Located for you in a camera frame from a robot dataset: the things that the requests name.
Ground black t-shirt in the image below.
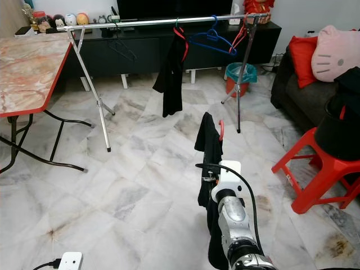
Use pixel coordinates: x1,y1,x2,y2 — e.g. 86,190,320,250
194,112,230,270
153,35,189,118

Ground red hanger with green hook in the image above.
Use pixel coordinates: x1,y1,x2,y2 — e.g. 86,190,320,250
173,20,190,61

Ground thin red clothes hanger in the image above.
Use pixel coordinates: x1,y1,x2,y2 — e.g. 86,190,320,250
229,20,250,55

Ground blue clothes hanger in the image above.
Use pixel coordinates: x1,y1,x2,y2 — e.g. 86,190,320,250
188,15,239,56

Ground black clothes hanger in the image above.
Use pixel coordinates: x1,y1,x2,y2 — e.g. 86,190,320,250
108,24,139,62

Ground red plastic stool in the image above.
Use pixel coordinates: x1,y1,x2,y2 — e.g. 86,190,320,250
271,127,360,215

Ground red bin with teal bag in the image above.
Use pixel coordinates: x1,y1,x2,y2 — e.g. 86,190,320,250
224,62,258,98

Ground dark grey sofa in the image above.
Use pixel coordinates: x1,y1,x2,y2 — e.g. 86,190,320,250
270,45,360,136

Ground black laundry basket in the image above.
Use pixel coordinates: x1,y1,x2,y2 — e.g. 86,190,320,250
314,100,360,161

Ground red cushion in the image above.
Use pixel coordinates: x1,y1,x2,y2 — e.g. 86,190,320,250
288,35,319,89

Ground silver metal clothes rack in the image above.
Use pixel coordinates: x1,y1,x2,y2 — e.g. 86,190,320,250
59,14,262,154

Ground white tissue pack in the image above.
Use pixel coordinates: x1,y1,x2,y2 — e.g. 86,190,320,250
231,3,242,25

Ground black television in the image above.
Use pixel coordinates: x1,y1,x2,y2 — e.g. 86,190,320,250
116,0,233,20

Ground pink cat face pillow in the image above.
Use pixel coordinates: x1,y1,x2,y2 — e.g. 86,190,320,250
310,24,360,83

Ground red doll figure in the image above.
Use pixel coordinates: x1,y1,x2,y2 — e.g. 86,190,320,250
244,0,275,16

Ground red lid jar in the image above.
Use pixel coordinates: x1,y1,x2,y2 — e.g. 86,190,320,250
32,11,50,33

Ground gold trophy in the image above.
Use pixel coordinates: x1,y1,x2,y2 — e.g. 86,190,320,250
21,0,35,26

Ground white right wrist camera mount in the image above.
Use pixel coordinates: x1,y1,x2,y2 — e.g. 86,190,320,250
211,160,242,203

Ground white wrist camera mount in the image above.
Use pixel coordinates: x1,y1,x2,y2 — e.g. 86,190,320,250
59,252,83,270
211,160,242,203

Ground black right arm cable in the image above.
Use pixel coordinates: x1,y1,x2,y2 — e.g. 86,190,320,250
196,163,266,254

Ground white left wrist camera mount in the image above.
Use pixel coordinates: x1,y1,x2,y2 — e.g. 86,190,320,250
59,252,83,270

